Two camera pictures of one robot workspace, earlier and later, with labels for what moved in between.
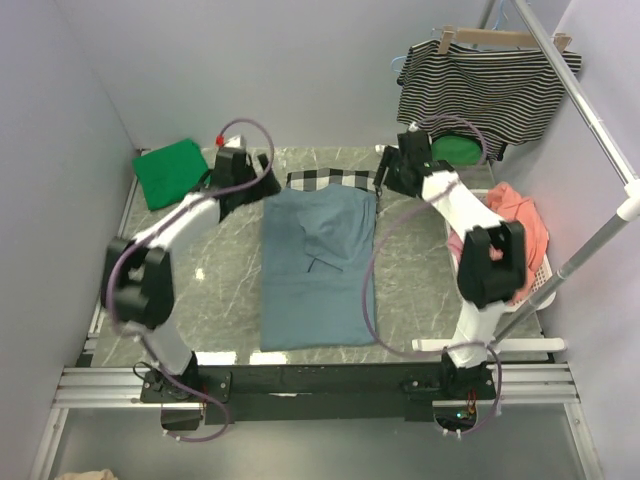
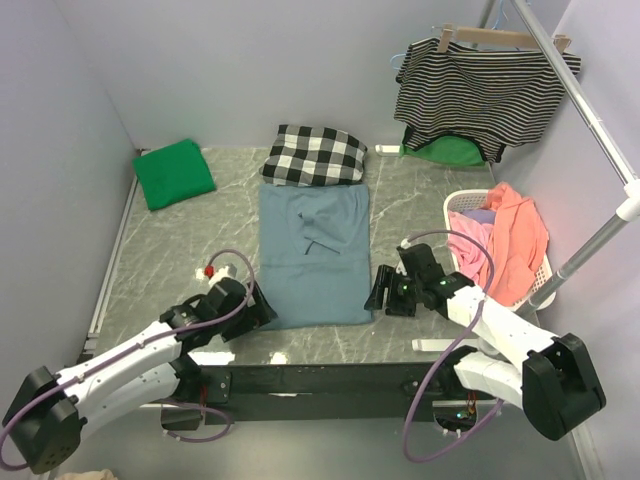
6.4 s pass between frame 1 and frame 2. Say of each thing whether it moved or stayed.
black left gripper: moved
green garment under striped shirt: stayed
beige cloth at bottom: stayed
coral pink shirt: stayed
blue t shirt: moved
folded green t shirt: stayed
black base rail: stayed
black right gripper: moved
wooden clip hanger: stayed
